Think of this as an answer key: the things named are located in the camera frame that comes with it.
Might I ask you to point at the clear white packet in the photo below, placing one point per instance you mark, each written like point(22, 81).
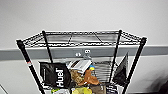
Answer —
point(80, 64)

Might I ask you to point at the orange snack bag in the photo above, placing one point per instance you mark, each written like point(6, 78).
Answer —
point(87, 77)

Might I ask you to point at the black bag with white print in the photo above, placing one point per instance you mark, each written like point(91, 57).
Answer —
point(56, 76)

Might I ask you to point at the yellow plush toy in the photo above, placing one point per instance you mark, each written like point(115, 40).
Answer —
point(81, 90)

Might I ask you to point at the black hanging pouch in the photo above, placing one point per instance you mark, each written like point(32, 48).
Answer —
point(120, 71)

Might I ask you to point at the small dark printed box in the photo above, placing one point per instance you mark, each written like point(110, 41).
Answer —
point(111, 88)

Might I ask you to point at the white green snack bag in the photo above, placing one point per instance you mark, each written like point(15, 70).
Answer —
point(60, 91)

